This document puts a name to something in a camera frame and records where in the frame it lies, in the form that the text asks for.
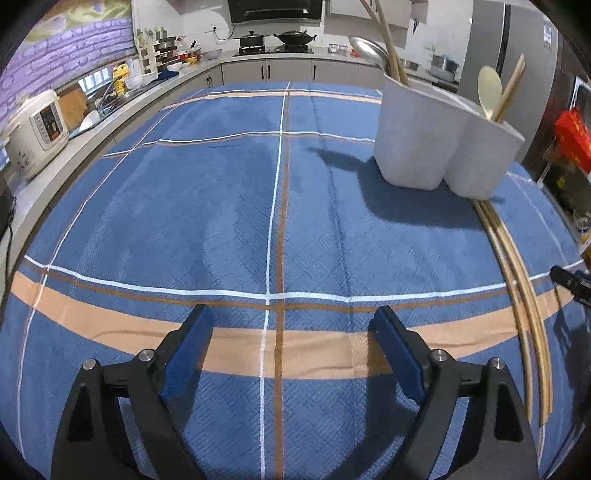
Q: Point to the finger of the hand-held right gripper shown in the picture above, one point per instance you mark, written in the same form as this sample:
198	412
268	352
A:
570	279

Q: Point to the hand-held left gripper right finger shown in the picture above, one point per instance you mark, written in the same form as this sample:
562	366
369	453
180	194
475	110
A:
401	360

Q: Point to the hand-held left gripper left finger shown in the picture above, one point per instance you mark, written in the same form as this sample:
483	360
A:
184	364

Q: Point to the pale plastic spoon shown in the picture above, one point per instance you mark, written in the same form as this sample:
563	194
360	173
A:
489	90

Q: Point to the white two-compartment utensil holder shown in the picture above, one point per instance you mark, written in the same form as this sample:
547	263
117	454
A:
415	138

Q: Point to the metal spoon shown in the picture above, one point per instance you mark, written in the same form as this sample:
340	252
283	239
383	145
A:
367	50

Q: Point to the metal storage rack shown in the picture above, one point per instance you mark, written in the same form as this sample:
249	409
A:
572	189

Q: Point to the red plastic bag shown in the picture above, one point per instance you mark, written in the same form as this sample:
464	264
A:
575	136

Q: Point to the blue plaid tablecloth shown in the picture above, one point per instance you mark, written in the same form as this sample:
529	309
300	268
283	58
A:
184	207

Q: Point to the black steel countertop appliance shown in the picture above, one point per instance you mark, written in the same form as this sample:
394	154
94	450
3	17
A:
5	203

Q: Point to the steel steamer pot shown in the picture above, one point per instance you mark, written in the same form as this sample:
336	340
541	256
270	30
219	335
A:
445	65

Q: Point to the grey refrigerator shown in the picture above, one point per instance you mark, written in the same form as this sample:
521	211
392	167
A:
508	32

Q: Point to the white plate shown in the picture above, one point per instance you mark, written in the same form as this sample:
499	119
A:
87	121

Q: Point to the steel kitchen sink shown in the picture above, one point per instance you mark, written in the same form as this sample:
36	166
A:
115	104

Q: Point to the white floral pressure cooker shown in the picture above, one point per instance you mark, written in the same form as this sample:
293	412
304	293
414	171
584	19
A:
32	134

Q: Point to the wooden cutting board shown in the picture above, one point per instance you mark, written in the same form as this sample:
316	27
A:
73	108

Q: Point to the chrome faucet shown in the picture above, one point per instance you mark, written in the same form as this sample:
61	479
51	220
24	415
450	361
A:
111	92

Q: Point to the dark blue cloth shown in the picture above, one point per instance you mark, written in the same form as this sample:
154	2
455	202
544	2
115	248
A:
167	76

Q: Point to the yellow dish soap bottle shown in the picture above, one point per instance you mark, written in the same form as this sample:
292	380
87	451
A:
121	76

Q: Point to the grey white bowl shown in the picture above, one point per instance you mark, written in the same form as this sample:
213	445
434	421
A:
212	54

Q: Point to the tiered dish rack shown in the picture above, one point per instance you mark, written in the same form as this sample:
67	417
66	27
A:
159	50

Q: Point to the black gas stove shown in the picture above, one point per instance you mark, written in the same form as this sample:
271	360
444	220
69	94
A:
272	51

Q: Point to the black lidded pot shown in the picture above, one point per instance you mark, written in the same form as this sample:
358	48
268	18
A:
251	40

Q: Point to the purple brick print blind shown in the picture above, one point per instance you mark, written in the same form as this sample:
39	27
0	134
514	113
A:
55	55

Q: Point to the black wok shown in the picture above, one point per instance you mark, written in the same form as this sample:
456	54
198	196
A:
295	38

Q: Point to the black range hood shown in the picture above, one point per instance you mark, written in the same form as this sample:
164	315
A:
277	10

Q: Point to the grey upper wall cabinets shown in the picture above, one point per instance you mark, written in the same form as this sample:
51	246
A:
351	18

